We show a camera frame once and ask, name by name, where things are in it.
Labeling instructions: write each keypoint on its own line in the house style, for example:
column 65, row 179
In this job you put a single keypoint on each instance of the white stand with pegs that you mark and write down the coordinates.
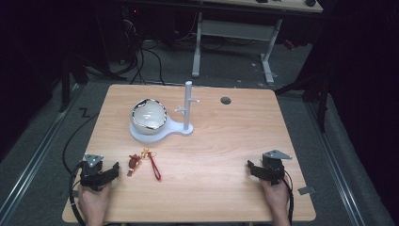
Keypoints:
column 187, row 106

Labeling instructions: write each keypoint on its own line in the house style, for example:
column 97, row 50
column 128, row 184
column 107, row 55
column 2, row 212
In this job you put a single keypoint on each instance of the metal floor rail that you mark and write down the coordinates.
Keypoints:
column 334, row 163
column 34, row 163

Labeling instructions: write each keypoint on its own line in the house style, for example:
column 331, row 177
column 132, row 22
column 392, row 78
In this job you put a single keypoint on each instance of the grey tape piece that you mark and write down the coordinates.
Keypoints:
column 306, row 190

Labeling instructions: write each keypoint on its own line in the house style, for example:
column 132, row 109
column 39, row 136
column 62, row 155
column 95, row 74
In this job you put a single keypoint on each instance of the desk with white legs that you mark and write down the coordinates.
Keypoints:
column 233, row 29

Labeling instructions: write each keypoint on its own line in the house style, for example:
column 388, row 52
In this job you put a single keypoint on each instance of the person's left hand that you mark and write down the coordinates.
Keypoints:
column 94, row 201

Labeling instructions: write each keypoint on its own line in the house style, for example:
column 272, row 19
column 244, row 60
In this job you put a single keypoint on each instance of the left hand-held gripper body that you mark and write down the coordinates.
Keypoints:
column 92, row 175

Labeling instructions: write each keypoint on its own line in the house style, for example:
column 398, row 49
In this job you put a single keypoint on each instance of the white bowl with silver rim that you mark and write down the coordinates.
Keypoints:
column 148, row 116

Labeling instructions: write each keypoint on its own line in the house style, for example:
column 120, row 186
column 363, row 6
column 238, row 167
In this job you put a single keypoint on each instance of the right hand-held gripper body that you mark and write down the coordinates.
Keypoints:
column 273, row 168

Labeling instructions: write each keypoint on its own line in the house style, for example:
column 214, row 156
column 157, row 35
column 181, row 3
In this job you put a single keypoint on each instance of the black computer mouse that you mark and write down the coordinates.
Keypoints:
column 310, row 2

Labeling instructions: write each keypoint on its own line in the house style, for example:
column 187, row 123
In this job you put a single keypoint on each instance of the person's right hand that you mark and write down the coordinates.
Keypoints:
column 276, row 196

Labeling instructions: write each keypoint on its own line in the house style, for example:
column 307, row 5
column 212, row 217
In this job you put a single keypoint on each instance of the black metal stand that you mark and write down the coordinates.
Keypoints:
column 72, row 78
column 313, row 91

